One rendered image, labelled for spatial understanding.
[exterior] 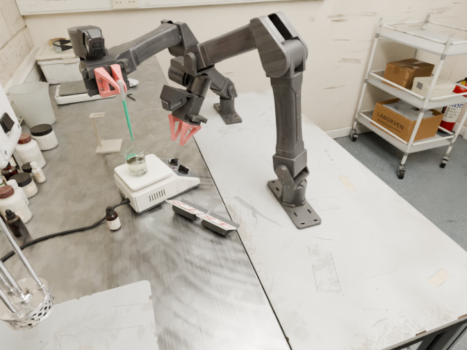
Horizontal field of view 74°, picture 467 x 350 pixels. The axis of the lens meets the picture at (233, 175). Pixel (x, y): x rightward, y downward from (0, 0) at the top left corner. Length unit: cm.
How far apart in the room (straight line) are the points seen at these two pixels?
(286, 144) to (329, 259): 28
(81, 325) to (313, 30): 235
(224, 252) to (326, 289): 23
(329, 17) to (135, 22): 138
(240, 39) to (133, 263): 55
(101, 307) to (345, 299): 48
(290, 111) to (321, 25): 193
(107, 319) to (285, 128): 54
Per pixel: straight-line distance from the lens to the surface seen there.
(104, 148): 117
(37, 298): 54
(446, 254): 88
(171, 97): 81
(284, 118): 73
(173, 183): 86
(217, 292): 68
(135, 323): 66
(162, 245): 77
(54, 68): 189
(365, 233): 84
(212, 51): 81
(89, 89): 83
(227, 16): 230
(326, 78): 278
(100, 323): 68
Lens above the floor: 147
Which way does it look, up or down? 36 degrees down
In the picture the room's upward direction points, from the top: straight up
